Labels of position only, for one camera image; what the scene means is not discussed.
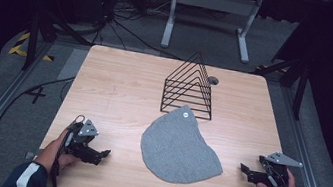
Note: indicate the grey round table grommet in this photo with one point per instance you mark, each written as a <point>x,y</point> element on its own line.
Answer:
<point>213,80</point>

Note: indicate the black metal stand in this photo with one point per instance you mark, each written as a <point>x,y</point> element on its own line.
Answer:
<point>299,94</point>
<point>31,41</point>

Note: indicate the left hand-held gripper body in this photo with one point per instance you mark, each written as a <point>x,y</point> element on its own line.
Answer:
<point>86,129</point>

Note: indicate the grey knit hat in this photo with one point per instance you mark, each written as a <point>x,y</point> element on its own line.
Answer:
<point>176,145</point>

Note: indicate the person's left hand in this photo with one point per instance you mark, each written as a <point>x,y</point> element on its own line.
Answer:
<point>51,154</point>

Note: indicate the white metal table frame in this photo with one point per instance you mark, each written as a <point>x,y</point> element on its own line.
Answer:
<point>216,1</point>

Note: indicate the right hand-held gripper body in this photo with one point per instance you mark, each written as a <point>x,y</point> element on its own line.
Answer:
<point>276,178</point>

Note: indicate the yellow black floor tape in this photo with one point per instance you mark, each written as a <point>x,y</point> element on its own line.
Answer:
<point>16,48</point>

